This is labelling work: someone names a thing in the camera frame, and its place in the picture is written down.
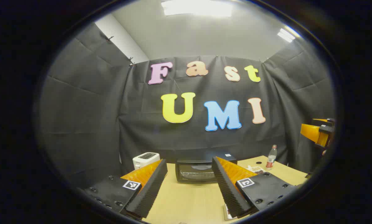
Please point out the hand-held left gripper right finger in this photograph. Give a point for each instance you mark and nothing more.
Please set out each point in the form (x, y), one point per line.
(229, 193)

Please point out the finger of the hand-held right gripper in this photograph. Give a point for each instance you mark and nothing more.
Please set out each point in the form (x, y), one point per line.
(310, 132)

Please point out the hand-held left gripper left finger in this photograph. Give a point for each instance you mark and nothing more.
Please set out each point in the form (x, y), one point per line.
(151, 193)

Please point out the black electric oven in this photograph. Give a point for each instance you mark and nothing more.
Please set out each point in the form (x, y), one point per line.
(192, 171)

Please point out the white toaster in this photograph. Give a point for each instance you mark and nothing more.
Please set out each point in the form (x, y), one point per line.
(142, 160)

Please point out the white divided plate of beans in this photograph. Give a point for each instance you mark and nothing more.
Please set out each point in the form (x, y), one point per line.
(257, 170)

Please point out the clear plastic water bottle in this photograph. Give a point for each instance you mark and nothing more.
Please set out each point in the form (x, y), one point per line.
(270, 161)

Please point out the black backdrop cloth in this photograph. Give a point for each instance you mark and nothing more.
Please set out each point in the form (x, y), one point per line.
(204, 137)

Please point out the small ceiling light panel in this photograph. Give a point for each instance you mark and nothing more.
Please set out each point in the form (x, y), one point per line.
(286, 34)

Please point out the large ceiling light panel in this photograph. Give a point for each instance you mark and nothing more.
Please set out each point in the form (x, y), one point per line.
(196, 7)

